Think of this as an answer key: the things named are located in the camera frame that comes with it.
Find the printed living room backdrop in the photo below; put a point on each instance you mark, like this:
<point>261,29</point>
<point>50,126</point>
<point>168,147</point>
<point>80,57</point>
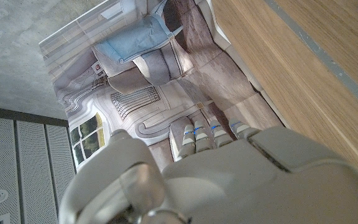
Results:
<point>141,93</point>

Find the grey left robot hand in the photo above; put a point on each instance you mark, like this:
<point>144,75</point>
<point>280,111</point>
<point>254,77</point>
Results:
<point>244,186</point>

